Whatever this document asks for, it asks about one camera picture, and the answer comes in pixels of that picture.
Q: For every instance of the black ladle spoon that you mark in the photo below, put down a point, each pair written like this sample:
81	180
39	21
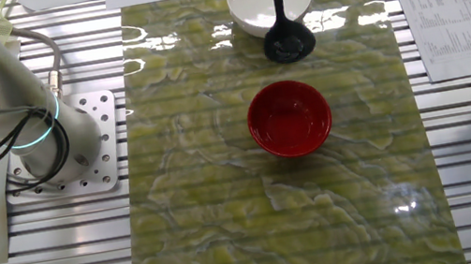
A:
289	43

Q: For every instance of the red bowl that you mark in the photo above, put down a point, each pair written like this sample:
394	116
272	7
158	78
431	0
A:
289	119

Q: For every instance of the green marble pattern mat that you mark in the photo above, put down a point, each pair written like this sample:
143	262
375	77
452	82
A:
231	227

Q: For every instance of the yellow fly swatter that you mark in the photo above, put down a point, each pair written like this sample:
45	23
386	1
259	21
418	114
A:
3	26

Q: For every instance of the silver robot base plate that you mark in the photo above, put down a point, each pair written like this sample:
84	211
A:
111	170

